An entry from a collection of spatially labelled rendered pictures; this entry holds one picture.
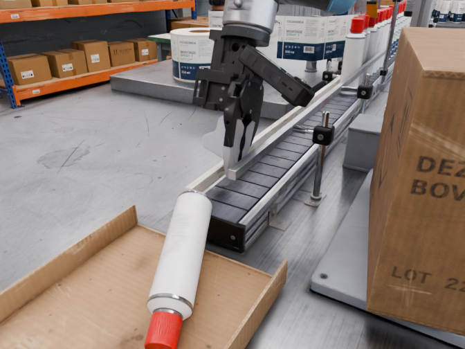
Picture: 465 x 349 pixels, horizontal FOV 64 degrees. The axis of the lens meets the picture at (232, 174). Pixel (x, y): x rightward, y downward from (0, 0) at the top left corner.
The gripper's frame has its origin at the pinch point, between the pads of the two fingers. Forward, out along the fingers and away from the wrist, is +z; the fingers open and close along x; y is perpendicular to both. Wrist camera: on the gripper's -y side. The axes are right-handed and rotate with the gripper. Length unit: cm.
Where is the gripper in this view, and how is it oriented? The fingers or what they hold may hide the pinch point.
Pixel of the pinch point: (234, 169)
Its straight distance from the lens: 56.6
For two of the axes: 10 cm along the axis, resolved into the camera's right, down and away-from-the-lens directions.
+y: -8.7, -2.4, 4.4
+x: -4.7, 0.8, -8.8
